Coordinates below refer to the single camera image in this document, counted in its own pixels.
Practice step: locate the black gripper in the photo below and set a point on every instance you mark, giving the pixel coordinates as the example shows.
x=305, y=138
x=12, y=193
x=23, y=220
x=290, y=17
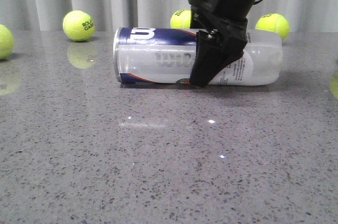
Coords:
x=219, y=43

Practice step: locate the clear Wilson tennis can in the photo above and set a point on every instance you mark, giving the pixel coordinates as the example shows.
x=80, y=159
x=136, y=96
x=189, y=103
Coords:
x=155, y=55

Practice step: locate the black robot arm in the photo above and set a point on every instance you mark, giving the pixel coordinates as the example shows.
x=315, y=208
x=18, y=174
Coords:
x=236, y=9

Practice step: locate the center back tennis ball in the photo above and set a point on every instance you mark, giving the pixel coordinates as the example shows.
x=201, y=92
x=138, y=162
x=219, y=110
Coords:
x=181, y=19

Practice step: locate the right back tennis ball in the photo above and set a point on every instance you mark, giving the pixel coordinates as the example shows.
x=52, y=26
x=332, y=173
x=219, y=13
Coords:
x=274, y=23

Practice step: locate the Roland Garros tennis ball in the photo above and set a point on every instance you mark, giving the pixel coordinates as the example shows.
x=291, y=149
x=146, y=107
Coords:
x=78, y=25

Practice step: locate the far left tennis ball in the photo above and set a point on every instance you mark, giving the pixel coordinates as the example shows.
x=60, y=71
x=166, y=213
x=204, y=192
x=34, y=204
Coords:
x=6, y=42

